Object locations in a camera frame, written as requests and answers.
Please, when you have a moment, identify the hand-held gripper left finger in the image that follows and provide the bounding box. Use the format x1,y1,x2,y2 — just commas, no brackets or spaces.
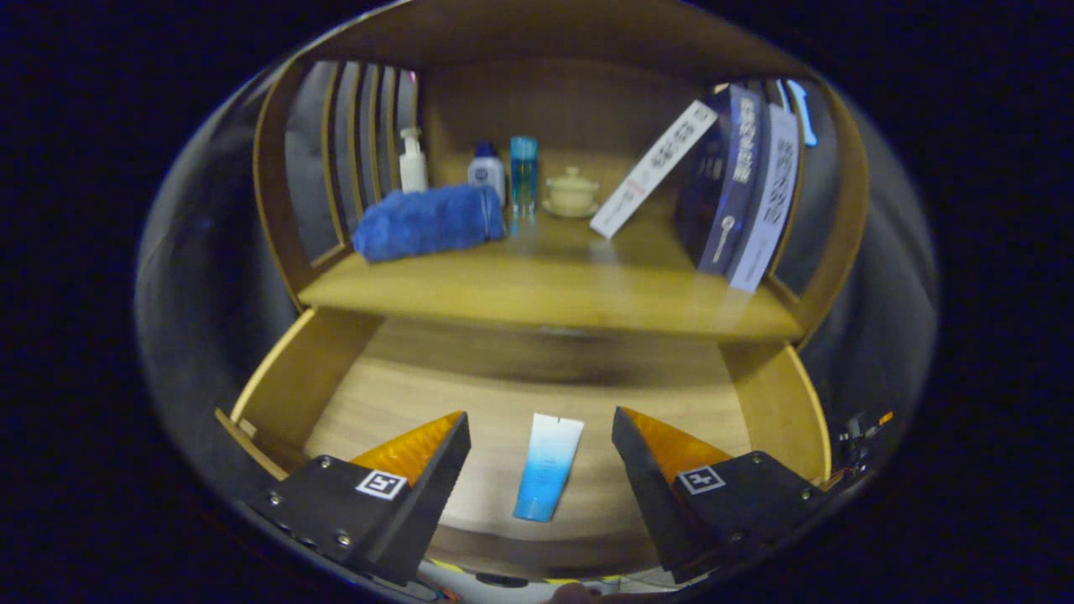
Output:
243,411,472,586

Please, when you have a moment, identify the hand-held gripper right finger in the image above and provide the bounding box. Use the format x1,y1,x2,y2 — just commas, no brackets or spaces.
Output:
611,407,827,584

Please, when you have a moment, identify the blue and white tube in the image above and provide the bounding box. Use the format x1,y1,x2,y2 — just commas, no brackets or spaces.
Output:
513,413,585,523

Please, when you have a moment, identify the wooden drawer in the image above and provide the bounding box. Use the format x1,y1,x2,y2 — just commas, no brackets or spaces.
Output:
214,306,833,580

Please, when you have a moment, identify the wooden countertop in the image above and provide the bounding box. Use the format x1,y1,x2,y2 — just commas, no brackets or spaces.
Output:
298,197,805,343

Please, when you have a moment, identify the wooden cabinet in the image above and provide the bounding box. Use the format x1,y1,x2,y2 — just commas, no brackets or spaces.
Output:
252,0,869,588

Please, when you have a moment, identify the black and orange device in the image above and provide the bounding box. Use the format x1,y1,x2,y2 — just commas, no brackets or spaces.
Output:
839,409,894,471

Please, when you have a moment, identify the blue folded towel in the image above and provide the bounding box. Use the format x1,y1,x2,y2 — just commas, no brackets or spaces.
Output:
352,184,507,263

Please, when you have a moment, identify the beige lidded teacup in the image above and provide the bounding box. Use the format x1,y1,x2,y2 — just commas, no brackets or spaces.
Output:
542,166,601,220

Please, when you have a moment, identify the dark blue book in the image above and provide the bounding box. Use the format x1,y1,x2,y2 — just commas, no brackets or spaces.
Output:
675,84,764,276

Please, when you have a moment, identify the pale lavender book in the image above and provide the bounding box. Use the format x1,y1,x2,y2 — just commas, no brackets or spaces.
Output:
727,102,800,294

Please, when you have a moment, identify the white book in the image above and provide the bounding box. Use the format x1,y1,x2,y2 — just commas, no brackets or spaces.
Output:
589,100,720,241

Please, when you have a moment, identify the white pump bottle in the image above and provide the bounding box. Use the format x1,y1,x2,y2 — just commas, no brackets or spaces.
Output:
398,127,429,194

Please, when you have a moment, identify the white bottle with blue cap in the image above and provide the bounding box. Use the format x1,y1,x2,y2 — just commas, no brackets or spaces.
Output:
467,141,507,206

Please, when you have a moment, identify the clear teal bottle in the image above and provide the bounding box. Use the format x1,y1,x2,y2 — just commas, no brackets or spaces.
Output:
510,136,539,221

